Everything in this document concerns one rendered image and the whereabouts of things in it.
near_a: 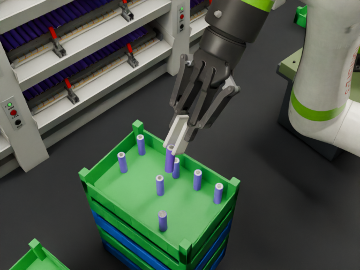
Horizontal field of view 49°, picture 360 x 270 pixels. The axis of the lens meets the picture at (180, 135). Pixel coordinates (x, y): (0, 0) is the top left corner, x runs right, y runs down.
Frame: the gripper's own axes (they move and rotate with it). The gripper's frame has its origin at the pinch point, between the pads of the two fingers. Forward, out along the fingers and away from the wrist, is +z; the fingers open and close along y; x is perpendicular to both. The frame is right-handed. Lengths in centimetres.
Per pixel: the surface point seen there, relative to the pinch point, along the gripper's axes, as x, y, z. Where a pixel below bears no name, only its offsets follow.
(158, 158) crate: -16.0, 13.3, 17.2
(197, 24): -76, 66, -5
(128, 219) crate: -1.5, 3.8, 25.0
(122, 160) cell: -5.5, 15.2, 17.7
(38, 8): -2, 59, -1
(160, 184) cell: -8.0, 4.3, 16.7
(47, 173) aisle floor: -18, 54, 53
